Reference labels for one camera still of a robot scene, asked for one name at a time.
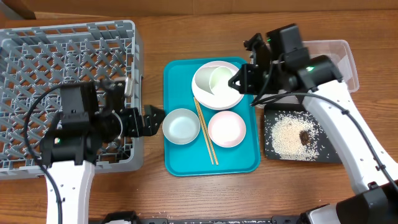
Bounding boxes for pink bowl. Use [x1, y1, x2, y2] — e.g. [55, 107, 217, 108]
[208, 111, 246, 148]

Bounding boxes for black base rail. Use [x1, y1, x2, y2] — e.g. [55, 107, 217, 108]
[88, 211, 308, 224]

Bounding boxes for grey bowl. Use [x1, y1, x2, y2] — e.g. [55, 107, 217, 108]
[162, 108, 201, 145]

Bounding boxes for brown food scrap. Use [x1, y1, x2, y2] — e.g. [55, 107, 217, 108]
[299, 131, 310, 146]

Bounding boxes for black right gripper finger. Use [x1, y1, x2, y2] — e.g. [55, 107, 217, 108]
[243, 33, 264, 64]
[228, 63, 264, 95]

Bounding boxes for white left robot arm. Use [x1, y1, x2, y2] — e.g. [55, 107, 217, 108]
[40, 105, 165, 223]

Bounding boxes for grey dish rack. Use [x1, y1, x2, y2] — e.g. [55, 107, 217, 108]
[1, 20, 144, 180]

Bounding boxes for large white plate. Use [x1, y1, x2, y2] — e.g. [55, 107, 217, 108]
[192, 61, 243, 110]

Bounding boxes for black waste tray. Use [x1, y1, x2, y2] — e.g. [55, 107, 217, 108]
[263, 102, 343, 164]

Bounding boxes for clear plastic waste bin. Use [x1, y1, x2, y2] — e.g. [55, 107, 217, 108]
[253, 40, 359, 102]

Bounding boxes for white paper cup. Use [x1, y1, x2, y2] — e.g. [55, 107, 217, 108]
[194, 66, 233, 95]

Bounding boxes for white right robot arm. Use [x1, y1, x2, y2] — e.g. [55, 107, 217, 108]
[229, 31, 397, 223]

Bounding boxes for wooden chopstick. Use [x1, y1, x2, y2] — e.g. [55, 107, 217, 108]
[193, 97, 214, 165]
[199, 104, 219, 166]

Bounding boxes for wooden chopstick right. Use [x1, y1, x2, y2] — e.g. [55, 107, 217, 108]
[199, 104, 219, 166]

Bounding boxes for wooden chopstick left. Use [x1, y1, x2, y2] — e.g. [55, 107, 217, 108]
[193, 97, 214, 165]

